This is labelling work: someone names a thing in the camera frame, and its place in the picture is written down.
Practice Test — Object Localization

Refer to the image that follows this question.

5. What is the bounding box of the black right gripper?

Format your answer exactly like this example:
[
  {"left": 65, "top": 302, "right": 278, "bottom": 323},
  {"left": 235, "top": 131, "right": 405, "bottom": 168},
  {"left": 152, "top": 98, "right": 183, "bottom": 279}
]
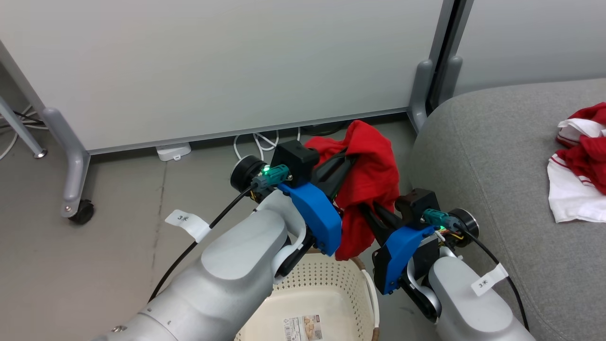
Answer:
[{"left": 358, "top": 202, "right": 480, "bottom": 281}]

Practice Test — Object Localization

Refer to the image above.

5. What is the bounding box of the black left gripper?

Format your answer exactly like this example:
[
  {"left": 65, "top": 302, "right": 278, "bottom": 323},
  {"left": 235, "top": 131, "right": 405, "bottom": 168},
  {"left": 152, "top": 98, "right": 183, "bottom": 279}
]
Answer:
[{"left": 231, "top": 150, "right": 357, "bottom": 202}]

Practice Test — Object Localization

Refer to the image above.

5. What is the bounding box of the grey fabric sofa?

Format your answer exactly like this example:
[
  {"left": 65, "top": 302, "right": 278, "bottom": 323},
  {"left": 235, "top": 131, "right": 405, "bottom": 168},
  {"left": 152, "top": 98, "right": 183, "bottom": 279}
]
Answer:
[{"left": 408, "top": 78, "right": 606, "bottom": 341}]

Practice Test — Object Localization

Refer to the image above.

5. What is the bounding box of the red and white shirt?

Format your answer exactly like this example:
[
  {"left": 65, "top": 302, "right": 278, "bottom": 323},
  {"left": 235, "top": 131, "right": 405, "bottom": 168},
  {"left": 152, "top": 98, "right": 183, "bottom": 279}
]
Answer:
[{"left": 548, "top": 102, "right": 606, "bottom": 223}]

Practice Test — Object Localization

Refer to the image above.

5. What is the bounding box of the beige plastic laundry basket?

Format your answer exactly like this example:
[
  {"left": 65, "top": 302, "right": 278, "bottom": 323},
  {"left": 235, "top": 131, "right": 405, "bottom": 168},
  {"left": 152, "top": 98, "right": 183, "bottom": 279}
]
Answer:
[{"left": 234, "top": 252, "right": 381, "bottom": 341}]

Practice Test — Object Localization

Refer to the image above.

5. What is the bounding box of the short grey partition foot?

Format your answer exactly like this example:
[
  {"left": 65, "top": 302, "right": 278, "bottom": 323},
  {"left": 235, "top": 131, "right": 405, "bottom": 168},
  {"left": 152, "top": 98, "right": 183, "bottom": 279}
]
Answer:
[
  {"left": 438, "top": 56, "right": 463, "bottom": 107},
  {"left": 408, "top": 59, "right": 435, "bottom": 133}
]

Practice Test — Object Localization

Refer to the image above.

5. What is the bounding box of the paper label in basket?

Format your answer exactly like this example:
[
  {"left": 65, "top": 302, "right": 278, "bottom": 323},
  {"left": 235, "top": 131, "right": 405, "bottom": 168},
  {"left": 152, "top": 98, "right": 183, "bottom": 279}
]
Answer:
[{"left": 283, "top": 315, "right": 323, "bottom": 341}]

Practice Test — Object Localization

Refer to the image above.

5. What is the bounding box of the white power adapter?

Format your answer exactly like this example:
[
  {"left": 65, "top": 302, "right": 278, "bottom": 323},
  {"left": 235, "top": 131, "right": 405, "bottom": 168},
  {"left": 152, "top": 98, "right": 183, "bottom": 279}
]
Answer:
[{"left": 156, "top": 142, "right": 192, "bottom": 162}]

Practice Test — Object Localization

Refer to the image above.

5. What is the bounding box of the large white partition panel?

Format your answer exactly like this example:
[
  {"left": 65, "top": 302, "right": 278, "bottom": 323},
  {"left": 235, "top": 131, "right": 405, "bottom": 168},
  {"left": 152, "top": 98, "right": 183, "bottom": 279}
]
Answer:
[{"left": 0, "top": 0, "right": 455, "bottom": 154}]

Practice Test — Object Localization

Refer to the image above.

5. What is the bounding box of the black caster wheel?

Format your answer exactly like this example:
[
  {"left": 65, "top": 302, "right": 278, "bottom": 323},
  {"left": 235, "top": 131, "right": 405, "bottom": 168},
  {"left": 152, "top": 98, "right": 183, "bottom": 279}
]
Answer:
[{"left": 69, "top": 199, "right": 94, "bottom": 225}]

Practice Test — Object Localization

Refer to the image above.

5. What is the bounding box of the long grey partition leg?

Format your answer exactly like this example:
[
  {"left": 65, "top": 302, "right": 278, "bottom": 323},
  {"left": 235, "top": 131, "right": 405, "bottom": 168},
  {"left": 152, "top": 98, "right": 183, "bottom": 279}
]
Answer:
[{"left": 42, "top": 108, "right": 91, "bottom": 219}]

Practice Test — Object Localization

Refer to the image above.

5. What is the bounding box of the grey metal table leg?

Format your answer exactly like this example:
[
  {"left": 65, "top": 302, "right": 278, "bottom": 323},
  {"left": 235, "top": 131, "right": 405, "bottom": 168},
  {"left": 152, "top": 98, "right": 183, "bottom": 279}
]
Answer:
[{"left": 0, "top": 97, "right": 48, "bottom": 159}]

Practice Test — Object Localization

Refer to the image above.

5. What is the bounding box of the blue right camera mount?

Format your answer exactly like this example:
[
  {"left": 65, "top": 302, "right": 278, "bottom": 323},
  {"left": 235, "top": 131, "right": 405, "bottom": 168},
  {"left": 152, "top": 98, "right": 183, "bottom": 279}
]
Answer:
[{"left": 374, "top": 225, "right": 436, "bottom": 295}]

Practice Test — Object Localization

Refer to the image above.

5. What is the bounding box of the black coiled floor cable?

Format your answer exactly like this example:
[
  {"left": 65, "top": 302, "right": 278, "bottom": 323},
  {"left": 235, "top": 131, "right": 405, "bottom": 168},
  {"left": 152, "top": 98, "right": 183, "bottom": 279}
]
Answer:
[{"left": 301, "top": 122, "right": 348, "bottom": 137}]

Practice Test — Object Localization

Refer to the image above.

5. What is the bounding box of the teal right cable connector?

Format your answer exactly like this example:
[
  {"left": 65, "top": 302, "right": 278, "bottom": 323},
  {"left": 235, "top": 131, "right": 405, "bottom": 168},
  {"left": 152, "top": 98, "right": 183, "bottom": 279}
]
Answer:
[{"left": 423, "top": 208, "right": 462, "bottom": 233}]

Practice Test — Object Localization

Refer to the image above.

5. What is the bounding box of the teal cable connector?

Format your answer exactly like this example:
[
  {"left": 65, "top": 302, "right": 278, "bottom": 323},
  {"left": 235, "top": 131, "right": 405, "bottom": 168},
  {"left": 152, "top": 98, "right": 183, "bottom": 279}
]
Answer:
[
  {"left": 251, "top": 164, "right": 290, "bottom": 191},
  {"left": 423, "top": 208, "right": 462, "bottom": 233}
]

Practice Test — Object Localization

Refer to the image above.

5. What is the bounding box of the teal left cable connector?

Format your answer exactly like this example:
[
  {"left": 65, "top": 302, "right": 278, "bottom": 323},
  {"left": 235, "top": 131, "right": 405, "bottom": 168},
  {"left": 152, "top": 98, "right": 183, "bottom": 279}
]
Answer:
[{"left": 251, "top": 164, "right": 290, "bottom": 191}]

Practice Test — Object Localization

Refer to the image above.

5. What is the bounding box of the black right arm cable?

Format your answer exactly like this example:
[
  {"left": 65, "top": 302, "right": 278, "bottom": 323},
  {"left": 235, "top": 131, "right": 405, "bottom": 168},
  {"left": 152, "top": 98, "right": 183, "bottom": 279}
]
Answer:
[{"left": 466, "top": 232, "right": 531, "bottom": 332}]

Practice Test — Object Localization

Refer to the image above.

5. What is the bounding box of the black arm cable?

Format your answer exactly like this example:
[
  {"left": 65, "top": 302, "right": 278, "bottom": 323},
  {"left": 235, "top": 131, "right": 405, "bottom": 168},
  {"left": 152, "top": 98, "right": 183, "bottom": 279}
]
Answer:
[
  {"left": 148, "top": 185, "right": 256, "bottom": 304},
  {"left": 466, "top": 232, "right": 531, "bottom": 332}
]

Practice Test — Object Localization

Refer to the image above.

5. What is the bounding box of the white looped cable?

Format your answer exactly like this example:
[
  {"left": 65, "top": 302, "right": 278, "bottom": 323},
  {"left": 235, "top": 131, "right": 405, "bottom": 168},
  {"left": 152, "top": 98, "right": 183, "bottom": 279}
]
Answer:
[{"left": 233, "top": 127, "right": 302, "bottom": 162}]

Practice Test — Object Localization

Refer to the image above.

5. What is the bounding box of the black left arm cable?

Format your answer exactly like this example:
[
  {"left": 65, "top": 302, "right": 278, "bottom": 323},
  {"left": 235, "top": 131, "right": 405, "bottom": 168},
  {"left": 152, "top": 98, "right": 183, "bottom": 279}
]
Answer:
[{"left": 148, "top": 185, "right": 256, "bottom": 304}]

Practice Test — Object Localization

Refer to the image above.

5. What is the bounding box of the white right cable tag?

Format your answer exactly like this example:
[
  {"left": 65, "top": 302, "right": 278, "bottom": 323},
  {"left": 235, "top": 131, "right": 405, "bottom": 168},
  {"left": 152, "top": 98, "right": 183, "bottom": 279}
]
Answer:
[{"left": 471, "top": 263, "right": 508, "bottom": 296}]

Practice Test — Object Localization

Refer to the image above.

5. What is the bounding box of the white cable tag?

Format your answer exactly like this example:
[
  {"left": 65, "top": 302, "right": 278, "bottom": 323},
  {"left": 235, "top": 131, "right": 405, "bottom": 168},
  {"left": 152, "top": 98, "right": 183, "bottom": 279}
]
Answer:
[
  {"left": 471, "top": 263, "right": 508, "bottom": 296},
  {"left": 165, "top": 209, "right": 211, "bottom": 243}
]

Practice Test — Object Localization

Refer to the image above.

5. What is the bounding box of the white left cable tag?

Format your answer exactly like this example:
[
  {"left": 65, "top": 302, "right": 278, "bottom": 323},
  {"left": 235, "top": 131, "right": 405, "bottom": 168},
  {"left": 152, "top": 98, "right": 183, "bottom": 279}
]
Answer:
[{"left": 165, "top": 209, "right": 211, "bottom": 243}]

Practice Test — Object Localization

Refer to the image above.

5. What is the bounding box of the white floor cable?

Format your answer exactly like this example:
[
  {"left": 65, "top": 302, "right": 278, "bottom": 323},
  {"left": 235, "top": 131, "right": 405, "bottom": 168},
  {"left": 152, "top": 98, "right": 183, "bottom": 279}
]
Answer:
[{"left": 0, "top": 105, "right": 48, "bottom": 161}]

